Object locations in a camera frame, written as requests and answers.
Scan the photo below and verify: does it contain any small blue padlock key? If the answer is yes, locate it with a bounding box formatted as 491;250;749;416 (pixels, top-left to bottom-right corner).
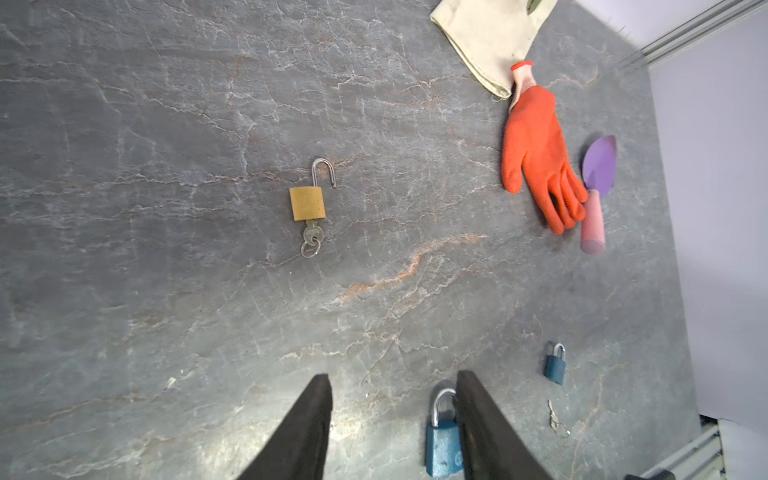
547;400;571;438

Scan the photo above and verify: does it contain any red rubber glove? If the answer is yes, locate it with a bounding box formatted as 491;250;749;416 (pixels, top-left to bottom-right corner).
501;61;588;235

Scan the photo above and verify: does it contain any small blue padlock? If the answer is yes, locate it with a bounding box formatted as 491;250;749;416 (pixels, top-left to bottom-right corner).
544;343;567;386

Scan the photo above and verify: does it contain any cream work glove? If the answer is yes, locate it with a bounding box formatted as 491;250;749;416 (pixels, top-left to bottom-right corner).
430;0;557;102

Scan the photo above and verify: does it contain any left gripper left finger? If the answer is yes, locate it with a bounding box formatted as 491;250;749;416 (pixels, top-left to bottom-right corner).
238;374;333;479

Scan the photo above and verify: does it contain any large blue padlock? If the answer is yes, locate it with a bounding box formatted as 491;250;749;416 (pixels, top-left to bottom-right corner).
425;388;463;479

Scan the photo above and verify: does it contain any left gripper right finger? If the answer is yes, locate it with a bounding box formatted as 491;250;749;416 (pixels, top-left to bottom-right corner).
456;370;552;480

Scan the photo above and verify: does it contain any brass padlock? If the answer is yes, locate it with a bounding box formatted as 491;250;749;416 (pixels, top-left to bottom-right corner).
289;157;337;221

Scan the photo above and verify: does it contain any purple pink toy trowel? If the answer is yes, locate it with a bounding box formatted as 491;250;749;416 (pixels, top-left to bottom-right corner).
581;135;617;255

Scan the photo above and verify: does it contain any brass padlock key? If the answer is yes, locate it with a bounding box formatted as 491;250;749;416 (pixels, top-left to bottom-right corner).
300;220;324;258

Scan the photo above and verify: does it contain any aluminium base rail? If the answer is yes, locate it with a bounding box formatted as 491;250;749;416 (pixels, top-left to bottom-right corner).
623;419;768;480

